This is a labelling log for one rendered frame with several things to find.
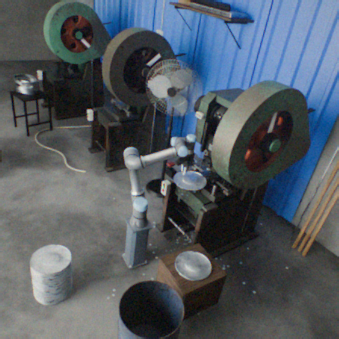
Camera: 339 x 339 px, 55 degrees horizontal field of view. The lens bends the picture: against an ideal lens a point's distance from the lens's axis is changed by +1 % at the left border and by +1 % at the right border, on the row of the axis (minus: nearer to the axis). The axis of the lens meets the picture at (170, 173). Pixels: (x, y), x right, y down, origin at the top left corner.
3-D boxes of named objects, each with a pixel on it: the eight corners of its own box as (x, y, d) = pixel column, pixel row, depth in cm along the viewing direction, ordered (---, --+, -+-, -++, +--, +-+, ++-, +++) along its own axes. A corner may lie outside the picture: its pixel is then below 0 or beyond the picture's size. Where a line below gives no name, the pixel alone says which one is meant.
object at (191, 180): (167, 175, 288) (167, 174, 288) (194, 169, 302) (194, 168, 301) (185, 193, 268) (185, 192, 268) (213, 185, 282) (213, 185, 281)
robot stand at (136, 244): (129, 269, 292) (132, 232, 268) (121, 255, 306) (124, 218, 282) (147, 263, 301) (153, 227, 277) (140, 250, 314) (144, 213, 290)
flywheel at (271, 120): (231, 200, 239) (253, 109, 198) (213, 186, 252) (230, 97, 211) (293, 173, 276) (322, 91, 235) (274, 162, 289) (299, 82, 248)
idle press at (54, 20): (54, 126, 508) (47, 1, 416) (32, 104, 568) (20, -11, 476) (137, 113, 598) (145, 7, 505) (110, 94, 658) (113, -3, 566)
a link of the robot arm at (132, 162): (123, 164, 239) (187, 144, 240) (122, 157, 248) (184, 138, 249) (128, 177, 246) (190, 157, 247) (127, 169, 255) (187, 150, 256)
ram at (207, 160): (209, 170, 283) (216, 140, 267) (198, 162, 292) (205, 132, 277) (224, 166, 292) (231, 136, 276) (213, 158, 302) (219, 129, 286)
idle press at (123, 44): (106, 182, 400) (111, 30, 308) (76, 146, 465) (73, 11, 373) (202, 160, 481) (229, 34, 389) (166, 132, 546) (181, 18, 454)
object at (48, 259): (66, 275, 236) (66, 275, 236) (24, 273, 233) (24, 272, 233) (74, 246, 261) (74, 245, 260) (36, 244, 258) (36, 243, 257)
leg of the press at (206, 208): (193, 269, 303) (213, 190, 255) (185, 260, 311) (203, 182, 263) (258, 236, 354) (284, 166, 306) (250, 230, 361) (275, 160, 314)
